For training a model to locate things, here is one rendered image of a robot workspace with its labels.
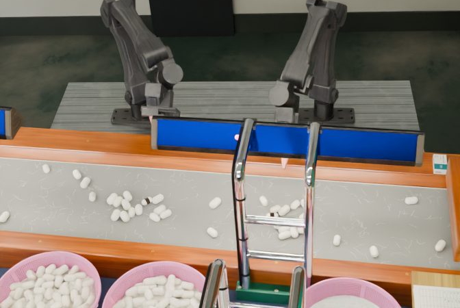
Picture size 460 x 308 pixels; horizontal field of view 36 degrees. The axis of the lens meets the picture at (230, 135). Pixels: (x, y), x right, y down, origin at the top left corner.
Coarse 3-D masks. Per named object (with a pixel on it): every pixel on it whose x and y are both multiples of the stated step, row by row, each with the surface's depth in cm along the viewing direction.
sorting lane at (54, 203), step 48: (0, 192) 204; (48, 192) 203; (96, 192) 202; (144, 192) 200; (192, 192) 199; (288, 192) 197; (336, 192) 196; (384, 192) 195; (432, 192) 194; (144, 240) 187; (192, 240) 186; (288, 240) 184; (384, 240) 182; (432, 240) 181
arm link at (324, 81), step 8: (336, 24) 207; (328, 32) 209; (336, 32) 211; (328, 40) 211; (320, 48) 213; (328, 48) 212; (320, 56) 214; (328, 56) 213; (320, 64) 216; (328, 64) 215; (320, 72) 217; (328, 72) 216; (320, 80) 219; (328, 80) 218; (312, 88) 221; (320, 88) 220; (328, 88) 218; (312, 96) 222; (320, 96) 221; (328, 96) 220
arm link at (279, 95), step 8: (280, 80) 189; (312, 80) 196; (272, 88) 189; (280, 88) 188; (288, 88) 188; (296, 88) 192; (304, 88) 194; (272, 96) 189; (280, 96) 188; (288, 96) 187; (272, 104) 188; (280, 104) 187; (288, 104) 189
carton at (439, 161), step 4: (436, 156) 198; (440, 156) 198; (444, 156) 198; (436, 160) 197; (440, 160) 197; (444, 160) 197; (436, 164) 196; (440, 164) 196; (444, 164) 196; (436, 168) 195; (440, 168) 195; (444, 168) 194; (436, 172) 196; (440, 172) 195; (444, 172) 195
